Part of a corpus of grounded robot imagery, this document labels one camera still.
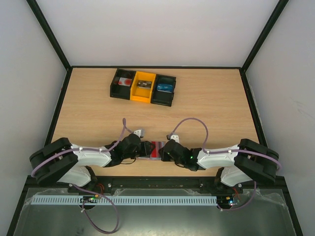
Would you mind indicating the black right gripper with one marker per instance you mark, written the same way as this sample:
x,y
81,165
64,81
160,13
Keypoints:
x,y
165,151

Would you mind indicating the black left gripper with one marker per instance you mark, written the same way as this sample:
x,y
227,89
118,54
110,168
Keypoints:
x,y
145,150

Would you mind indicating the red white credit card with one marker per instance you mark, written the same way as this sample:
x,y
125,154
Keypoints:
x,y
158,145

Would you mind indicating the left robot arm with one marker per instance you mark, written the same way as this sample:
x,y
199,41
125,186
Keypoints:
x,y
62,161

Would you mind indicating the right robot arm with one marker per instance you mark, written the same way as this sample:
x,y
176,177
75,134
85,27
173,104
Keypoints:
x,y
239,163

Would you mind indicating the blue VIP card in bin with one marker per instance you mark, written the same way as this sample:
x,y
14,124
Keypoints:
x,y
165,88

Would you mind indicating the grey VIP card in bin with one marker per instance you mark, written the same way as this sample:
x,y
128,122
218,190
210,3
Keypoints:
x,y
144,84

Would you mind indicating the red white card in bin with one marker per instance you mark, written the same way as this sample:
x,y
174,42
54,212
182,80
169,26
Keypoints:
x,y
122,81

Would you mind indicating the yellow middle bin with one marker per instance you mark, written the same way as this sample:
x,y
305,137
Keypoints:
x,y
138,94

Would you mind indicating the black right bin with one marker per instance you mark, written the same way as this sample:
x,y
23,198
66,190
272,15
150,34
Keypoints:
x,y
163,98

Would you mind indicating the black bin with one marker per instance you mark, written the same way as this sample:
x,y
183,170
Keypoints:
x,y
122,92
163,98

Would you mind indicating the black left bin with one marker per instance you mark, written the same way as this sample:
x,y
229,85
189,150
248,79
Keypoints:
x,y
122,92

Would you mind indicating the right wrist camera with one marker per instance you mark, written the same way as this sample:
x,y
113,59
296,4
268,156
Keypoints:
x,y
174,137

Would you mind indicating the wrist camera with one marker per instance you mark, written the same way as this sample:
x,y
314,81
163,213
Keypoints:
x,y
174,137
140,132

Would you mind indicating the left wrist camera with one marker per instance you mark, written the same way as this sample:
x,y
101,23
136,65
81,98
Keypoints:
x,y
140,132

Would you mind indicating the light blue slotted cable duct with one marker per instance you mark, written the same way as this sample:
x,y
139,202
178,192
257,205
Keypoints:
x,y
126,200

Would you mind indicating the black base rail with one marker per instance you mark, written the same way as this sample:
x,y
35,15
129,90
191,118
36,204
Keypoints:
x,y
203,185

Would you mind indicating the black enclosure frame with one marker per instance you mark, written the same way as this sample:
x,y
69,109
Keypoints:
x,y
254,112

